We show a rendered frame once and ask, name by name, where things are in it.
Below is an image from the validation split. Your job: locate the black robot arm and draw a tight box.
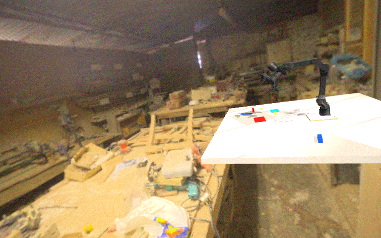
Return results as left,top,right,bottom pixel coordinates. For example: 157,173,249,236
267,58,331,116

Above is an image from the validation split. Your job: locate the small blue block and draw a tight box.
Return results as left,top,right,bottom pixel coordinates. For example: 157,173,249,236
317,134,323,143

